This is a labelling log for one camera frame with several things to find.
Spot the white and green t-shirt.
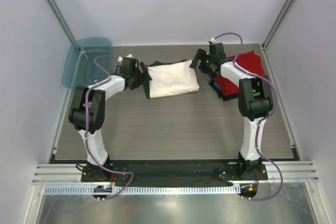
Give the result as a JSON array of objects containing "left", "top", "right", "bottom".
[{"left": 143, "top": 60, "right": 200, "bottom": 99}]

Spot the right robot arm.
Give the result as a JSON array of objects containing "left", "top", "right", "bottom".
[{"left": 190, "top": 43, "right": 274, "bottom": 180}]

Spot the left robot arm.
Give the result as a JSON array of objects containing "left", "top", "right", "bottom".
[{"left": 68, "top": 55, "right": 152, "bottom": 182}]

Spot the folded blue t-shirt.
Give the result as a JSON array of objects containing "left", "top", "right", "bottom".
[{"left": 214, "top": 82, "right": 221, "bottom": 90}]

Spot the folded red t-shirt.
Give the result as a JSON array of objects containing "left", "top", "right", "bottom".
[{"left": 213, "top": 50, "right": 265, "bottom": 95}]

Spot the teal plastic bin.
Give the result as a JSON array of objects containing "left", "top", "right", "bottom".
[{"left": 62, "top": 37, "right": 112, "bottom": 90}]

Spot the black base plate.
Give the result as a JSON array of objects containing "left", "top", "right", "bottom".
[{"left": 76, "top": 159, "right": 268, "bottom": 186}]

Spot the white slotted cable duct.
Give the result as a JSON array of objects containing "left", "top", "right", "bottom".
[{"left": 44, "top": 184, "right": 240, "bottom": 196}]

